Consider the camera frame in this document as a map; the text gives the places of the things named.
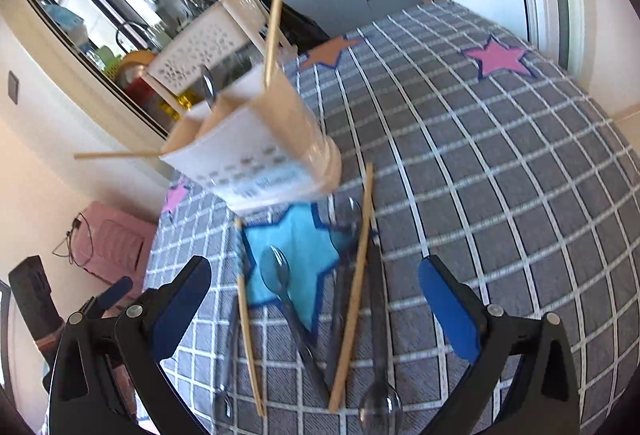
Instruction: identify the wooden chopstick table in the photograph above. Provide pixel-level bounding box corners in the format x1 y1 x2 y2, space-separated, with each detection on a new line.
233 217 265 418

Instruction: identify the black spoon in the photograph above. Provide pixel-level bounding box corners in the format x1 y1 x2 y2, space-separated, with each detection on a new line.
324 196 361 389
358 237 402 434
259 245 329 407

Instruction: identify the wooden chopstick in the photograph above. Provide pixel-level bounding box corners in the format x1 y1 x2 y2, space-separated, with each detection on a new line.
328 162 374 413
262 0 283 89

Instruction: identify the metal utensil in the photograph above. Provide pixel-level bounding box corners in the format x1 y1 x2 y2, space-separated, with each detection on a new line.
214 295 240 425

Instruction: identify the wooden chopstick horizontal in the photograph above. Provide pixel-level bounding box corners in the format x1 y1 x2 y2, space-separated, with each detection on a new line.
73 151 160 161

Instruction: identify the beige plastic utensil holder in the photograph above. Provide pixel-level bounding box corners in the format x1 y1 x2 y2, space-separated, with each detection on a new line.
160 64 342 214

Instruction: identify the metal spoon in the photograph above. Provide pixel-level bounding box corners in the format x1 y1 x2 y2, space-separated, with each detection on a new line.
200 64 217 108

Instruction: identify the black kitchen faucet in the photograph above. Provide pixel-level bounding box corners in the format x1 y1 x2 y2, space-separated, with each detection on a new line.
115 20 157 54

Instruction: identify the grey checked tablecloth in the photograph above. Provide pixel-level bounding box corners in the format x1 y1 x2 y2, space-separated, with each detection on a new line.
145 2 639 434

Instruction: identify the beige plastic basket rack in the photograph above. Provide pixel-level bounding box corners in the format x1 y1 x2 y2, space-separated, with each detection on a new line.
142 0 293 115

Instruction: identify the black plastic bag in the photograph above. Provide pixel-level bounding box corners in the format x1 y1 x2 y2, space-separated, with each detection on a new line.
279 4 330 61

